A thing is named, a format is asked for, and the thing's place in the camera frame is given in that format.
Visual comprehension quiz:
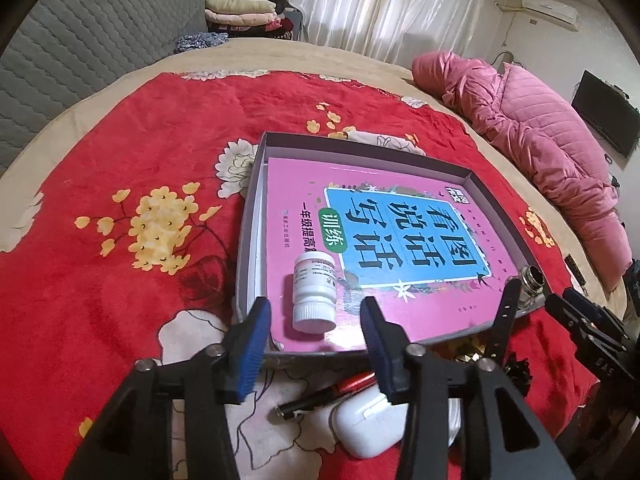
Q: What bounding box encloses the white air conditioner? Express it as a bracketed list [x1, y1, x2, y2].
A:
[520, 0, 581, 28]

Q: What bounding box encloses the red and black pen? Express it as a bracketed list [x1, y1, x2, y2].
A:
[274, 371, 378, 421]

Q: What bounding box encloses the white earbuds case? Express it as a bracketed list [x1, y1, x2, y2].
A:
[331, 382, 411, 459]

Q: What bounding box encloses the pink book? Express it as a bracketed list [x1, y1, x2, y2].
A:
[247, 156, 531, 353]

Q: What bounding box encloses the black and yellow watch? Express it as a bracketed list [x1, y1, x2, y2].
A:
[452, 277, 533, 391]

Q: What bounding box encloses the pile of folded clothes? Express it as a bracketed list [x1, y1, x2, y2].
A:
[205, 0, 303, 41]

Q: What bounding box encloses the red floral blanket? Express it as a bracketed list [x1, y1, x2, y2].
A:
[0, 71, 601, 480]

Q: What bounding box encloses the pink quilt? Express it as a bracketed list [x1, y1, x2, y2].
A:
[411, 51, 633, 293]

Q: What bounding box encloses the beige bed sheet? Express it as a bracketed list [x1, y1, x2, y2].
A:
[0, 35, 631, 321]

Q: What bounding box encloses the small glass jar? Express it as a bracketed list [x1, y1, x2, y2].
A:
[515, 264, 551, 311]

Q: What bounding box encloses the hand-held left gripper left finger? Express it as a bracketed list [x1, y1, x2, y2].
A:
[62, 297, 273, 480]

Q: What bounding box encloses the white curtain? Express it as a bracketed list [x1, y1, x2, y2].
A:
[282, 0, 506, 68]

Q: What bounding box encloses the white pill bottle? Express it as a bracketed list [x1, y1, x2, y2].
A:
[282, 251, 338, 333]

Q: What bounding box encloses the blue patterned cloth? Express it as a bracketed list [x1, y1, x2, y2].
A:
[175, 32, 231, 54]

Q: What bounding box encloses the dark hair clip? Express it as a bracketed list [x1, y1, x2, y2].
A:
[564, 255, 585, 286]

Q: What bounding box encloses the grey cardboard box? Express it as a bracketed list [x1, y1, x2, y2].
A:
[232, 131, 551, 358]

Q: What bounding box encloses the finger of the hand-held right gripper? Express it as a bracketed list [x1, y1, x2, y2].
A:
[562, 287, 625, 333]
[545, 293, 598, 348]

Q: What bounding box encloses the grey quilted headboard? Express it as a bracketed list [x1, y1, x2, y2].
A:
[0, 0, 211, 176]

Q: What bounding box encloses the black flat screen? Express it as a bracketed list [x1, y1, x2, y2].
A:
[571, 70, 640, 158]

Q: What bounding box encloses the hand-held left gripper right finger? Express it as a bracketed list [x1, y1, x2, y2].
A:
[360, 296, 576, 480]

